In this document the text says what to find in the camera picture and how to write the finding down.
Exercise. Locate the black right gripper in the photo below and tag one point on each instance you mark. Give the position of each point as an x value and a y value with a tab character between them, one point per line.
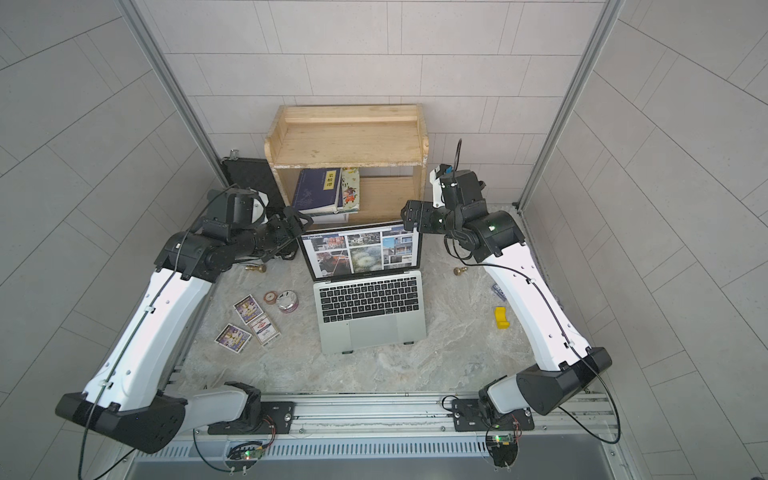
428	215

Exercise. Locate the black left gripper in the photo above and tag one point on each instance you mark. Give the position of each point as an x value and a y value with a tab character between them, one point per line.
287	228

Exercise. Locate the silver laptop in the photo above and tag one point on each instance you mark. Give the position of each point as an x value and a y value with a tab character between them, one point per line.
367	285

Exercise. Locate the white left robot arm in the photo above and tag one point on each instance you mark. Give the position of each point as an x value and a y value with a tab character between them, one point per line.
125	401

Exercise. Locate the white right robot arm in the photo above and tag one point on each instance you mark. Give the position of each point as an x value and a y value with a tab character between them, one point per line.
565	362

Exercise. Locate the black laptop stand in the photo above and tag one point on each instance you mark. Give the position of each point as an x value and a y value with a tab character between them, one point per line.
372	347

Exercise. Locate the brass knob left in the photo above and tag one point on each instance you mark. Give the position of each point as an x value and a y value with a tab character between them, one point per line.
261	268

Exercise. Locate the white papers on shelf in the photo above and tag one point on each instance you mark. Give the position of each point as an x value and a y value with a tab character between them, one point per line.
326	219

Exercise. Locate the blue book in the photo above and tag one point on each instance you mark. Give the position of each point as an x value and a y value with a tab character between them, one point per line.
317	191

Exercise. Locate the black briefcase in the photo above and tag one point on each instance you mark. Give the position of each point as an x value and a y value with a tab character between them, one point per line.
256	174

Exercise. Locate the foil lidded round tin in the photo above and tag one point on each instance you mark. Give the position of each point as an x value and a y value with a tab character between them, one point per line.
287	301

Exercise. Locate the colourful picture book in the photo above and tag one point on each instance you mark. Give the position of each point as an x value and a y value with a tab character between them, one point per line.
349	197

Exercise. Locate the wooden shelf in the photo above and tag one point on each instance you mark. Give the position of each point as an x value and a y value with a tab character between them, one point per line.
365	136

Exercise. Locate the yellow plastic block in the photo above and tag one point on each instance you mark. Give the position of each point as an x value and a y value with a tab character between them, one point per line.
500	317

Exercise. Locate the left circuit board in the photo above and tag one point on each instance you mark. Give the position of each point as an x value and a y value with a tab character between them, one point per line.
245	455

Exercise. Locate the circuit board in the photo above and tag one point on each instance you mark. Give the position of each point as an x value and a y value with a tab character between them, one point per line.
245	455
503	449

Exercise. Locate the right circuit board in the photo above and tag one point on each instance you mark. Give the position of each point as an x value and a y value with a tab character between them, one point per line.
503	449

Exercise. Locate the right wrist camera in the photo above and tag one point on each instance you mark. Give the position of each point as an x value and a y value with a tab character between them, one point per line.
444	187

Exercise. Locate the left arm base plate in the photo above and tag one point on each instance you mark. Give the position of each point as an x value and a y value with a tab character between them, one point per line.
268	418

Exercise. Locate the aluminium rail frame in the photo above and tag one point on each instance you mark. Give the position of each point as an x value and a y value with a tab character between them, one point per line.
400	436

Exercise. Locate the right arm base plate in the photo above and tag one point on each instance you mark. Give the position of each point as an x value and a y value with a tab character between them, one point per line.
473	415

